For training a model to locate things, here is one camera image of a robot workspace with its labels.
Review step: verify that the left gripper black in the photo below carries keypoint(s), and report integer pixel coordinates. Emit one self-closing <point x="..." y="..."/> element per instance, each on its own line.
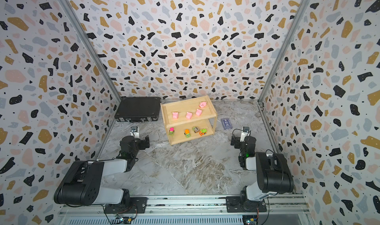
<point x="146" y="144"/>

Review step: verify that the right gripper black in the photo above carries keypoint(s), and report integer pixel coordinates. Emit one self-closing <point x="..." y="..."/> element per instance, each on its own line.
<point x="236" y="145"/>

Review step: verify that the green pink mixer truck toy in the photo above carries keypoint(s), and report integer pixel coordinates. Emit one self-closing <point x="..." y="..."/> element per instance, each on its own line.
<point x="171" y="131"/>

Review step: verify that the orange green dump truck toy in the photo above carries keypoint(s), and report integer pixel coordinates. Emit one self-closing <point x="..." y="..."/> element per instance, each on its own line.
<point x="203" y="132"/>

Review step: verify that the green orange mixer truck toy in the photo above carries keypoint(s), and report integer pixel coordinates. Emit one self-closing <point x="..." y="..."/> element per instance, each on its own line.
<point x="187" y="133"/>

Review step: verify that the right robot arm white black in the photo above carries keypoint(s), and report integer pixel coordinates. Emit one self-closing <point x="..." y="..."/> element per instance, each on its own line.
<point x="273" y="175"/>

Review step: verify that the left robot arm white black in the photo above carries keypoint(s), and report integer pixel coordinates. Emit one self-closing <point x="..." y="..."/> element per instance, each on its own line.
<point x="82" y="184"/>

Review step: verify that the blue card deck box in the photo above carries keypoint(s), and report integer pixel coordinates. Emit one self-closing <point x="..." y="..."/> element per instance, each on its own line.
<point x="226" y="124"/>

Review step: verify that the black briefcase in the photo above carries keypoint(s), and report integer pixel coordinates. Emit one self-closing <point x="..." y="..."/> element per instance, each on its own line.
<point x="138" y="109"/>

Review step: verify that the wooden two-tier shelf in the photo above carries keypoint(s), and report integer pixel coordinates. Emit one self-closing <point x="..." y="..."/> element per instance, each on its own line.
<point x="207" y="120"/>

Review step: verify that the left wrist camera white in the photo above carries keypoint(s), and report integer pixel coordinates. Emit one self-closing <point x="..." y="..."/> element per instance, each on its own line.
<point x="134" y="131"/>

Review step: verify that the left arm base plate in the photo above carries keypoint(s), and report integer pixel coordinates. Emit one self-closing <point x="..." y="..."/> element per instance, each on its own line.
<point x="132" y="205"/>

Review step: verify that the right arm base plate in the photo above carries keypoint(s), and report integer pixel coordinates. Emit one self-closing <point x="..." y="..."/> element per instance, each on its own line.
<point x="235" y="204"/>

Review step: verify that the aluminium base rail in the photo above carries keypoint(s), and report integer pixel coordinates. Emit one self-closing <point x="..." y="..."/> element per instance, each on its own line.
<point x="288" y="209"/>

